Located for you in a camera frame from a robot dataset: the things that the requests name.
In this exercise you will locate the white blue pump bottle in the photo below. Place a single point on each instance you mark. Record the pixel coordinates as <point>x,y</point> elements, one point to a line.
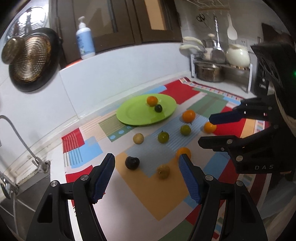
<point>85,44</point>

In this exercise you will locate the wall hanging rack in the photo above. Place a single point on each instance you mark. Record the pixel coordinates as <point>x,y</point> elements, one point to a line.
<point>208,4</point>

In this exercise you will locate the steel faucet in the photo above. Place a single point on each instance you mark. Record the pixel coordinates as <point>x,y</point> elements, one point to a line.
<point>22,141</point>

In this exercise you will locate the dark purple plum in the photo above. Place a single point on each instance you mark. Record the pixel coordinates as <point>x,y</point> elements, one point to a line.
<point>158,108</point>
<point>132,163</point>

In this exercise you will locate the steel skimmer ladle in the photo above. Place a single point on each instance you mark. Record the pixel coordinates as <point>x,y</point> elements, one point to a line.
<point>217,54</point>

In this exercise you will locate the steel sink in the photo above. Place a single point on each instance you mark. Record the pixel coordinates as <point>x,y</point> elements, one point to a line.
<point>20,204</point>

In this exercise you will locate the colourful patchwork mat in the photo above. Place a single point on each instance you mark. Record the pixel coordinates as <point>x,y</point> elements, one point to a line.
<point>143,190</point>

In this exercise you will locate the black scissors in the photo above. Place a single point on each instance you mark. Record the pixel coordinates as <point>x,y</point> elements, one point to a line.
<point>200,18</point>

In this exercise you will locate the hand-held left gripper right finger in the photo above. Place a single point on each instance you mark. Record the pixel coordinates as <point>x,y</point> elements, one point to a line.
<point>188,178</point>

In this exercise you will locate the white wall socket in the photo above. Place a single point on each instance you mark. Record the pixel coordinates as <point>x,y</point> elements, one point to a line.
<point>244,42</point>

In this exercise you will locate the white pot rack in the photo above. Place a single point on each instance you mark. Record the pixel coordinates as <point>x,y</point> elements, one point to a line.
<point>248,78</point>

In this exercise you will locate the white rice spoon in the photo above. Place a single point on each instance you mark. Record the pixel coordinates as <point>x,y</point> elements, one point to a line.
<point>232,30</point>

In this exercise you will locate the steel round lid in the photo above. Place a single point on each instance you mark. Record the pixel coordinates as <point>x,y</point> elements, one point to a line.
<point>30,20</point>

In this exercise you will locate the large steel pot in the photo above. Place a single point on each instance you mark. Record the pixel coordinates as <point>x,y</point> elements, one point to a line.
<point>209,73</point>

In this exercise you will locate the white round kettle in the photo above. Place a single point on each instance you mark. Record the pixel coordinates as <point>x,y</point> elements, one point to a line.
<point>238,56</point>

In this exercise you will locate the dark brown window frame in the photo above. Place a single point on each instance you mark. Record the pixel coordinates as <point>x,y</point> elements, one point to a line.
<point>131,23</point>

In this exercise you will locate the green plate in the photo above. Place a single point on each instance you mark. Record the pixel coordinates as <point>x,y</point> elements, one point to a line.
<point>134,111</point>

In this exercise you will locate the orange tangerine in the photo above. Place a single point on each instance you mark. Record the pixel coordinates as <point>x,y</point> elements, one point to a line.
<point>210,128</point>
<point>184,151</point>
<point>152,100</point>
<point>189,115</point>

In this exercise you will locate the yellowish green plum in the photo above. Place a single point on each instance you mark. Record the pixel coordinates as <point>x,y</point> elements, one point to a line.
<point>163,171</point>
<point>138,138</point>

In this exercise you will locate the golden mesh strainer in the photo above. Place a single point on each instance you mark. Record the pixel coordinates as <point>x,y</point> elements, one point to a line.
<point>32,60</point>

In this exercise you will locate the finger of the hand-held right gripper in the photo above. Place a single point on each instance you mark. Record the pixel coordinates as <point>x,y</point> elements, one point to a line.
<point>217,142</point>
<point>224,117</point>

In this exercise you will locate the black hanging wok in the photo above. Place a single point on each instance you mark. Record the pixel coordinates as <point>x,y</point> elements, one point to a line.
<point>48,76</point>

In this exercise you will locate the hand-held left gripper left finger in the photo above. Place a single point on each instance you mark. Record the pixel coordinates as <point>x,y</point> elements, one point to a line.
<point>101,183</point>

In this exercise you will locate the small steel lidded pot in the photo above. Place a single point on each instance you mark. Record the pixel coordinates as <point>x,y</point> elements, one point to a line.
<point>210,42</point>

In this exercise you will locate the brass ladle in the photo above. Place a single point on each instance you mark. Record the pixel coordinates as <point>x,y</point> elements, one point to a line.
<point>11,52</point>

